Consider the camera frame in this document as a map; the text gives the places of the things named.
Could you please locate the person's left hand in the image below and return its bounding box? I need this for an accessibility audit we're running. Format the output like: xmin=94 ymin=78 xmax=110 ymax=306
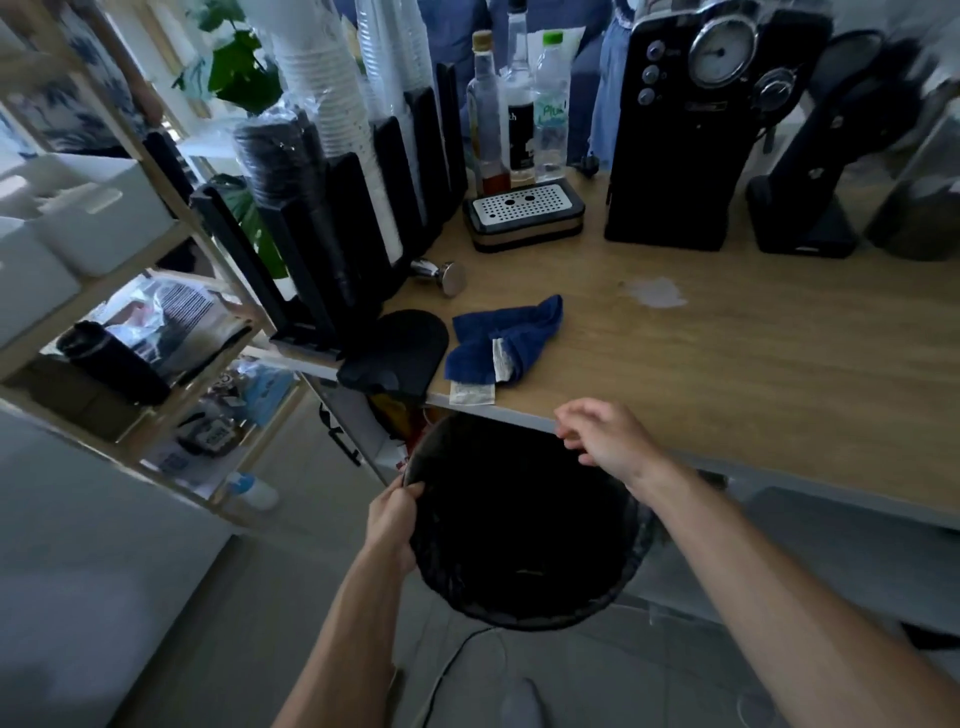
xmin=363 ymin=474 xmax=426 ymax=578

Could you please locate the person's right hand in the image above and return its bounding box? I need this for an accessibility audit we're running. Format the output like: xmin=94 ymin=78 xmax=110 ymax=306
xmin=554 ymin=398 xmax=671 ymax=495

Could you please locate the black trash bin with bag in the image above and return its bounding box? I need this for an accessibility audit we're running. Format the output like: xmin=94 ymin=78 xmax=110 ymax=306
xmin=402 ymin=411 xmax=665 ymax=632

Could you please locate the person's right forearm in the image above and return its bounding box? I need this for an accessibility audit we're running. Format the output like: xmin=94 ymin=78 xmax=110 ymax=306
xmin=628 ymin=459 xmax=960 ymax=728

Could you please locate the person's left forearm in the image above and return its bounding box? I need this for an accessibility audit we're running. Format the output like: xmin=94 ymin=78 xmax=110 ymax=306
xmin=271 ymin=543 xmax=418 ymax=728

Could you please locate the blue cloth towel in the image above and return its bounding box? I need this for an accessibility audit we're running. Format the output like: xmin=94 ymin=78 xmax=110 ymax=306
xmin=444 ymin=294 xmax=564 ymax=387

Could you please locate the black tamping mat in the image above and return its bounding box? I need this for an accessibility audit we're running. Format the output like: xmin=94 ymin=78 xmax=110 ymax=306
xmin=336 ymin=309 xmax=450 ymax=399

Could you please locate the small plastic bottle blue cap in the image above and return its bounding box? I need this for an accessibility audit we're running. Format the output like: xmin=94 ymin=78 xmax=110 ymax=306
xmin=225 ymin=472 xmax=280 ymax=513

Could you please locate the metal coffee tamper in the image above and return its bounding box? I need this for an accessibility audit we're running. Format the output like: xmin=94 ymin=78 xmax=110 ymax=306
xmin=410 ymin=258 xmax=468 ymax=298

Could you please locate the drip tray with metal grate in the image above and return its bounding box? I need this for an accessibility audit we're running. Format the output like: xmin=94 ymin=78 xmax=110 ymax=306
xmin=462 ymin=180 xmax=587 ymax=254

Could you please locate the black cup dispenser rack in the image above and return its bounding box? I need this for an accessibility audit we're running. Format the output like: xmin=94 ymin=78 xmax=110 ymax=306
xmin=190 ymin=63 xmax=469 ymax=354

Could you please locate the plastic bag with printed paper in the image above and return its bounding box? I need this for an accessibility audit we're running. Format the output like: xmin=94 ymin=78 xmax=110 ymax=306
xmin=105 ymin=276 xmax=252 ymax=380

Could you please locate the syrup bottle with cork top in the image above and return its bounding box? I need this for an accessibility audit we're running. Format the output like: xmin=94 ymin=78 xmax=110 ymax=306
xmin=466 ymin=30 xmax=511 ymax=198

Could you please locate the stack of black lids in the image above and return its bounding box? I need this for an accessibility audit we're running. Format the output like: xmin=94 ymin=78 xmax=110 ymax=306
xmin=234 ymin=112 xmax=354 ymax=301

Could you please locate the black espresso machine with gauge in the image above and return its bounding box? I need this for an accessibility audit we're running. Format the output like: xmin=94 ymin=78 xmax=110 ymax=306
xmin=604 ymin=0 xmax=834 ymax=252

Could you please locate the black cylinder container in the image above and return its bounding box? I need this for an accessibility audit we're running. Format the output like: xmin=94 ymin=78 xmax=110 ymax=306
xmin=57 ymin=321 xmax=172 ymax=408

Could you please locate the clear water bottle green cap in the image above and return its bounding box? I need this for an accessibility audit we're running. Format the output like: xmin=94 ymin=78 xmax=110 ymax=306
xmin=533 ymin=31 xmax=571 ymax=183

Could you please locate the dark bottle with black label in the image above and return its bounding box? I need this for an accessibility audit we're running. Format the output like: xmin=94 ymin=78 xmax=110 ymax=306
xmin=499 ymin=0 xmax=538 ymax=189

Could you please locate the black coffee grinder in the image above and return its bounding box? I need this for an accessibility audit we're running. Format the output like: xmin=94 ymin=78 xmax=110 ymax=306
xmin=745 ymin=30 xmax=924 ymax=260

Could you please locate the wooden shelf unit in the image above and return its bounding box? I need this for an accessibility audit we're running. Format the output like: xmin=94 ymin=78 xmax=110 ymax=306
xmin=0 ymin=0 xmax=316 ymax=526

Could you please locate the stack of clear plastic cups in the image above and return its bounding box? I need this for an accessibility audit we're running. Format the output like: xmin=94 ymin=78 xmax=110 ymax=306
xmin=352 ymin=0 xmax=438 ymax=226

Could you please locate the stack of white paper cups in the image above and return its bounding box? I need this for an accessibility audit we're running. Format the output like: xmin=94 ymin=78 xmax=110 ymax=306
xmin=243 ymin=0 xmax=406 ymax=265

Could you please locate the white storage box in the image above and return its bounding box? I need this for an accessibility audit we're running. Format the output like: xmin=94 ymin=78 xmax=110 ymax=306
xmin=0 ymin=153 xmax=175 ymax=279
xmin=0 ymin=217 xmax=82 ymax=348

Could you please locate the green leafy plant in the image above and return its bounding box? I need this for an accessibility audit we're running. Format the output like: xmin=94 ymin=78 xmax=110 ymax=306
xmin=172 ymin=0 xmax=290 ymax=280

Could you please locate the black cable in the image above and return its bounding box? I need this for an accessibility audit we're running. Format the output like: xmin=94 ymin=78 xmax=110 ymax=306
xmin=411 ymin=627 xmax=496 ymax=728

